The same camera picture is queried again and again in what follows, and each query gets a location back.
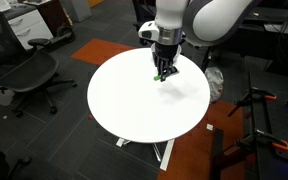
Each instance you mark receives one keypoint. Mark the black kick scooter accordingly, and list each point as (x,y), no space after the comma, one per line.
(64,33)

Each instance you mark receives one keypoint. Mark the white paper scrap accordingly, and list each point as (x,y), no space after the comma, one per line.
(210,127)

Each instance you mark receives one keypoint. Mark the white table base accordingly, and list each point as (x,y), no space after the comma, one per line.
(167,155)

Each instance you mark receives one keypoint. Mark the grey bin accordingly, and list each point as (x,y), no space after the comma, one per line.
(79,8)

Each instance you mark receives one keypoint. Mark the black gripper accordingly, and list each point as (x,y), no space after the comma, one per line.
(166,53)

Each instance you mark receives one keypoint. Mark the green and white marker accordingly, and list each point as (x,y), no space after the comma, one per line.
(156,78)

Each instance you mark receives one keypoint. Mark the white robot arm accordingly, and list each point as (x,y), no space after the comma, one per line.
(217,20)

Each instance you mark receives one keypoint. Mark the dark brown cabinet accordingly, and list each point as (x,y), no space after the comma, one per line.
(52,15)

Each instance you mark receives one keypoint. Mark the white drawer cabinet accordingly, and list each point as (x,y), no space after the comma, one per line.
(30,30)

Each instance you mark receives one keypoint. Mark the whitish plastic bag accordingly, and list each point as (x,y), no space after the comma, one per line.
(214,83)

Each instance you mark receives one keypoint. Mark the black mesh office chair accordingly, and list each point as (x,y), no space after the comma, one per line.
(27,71)

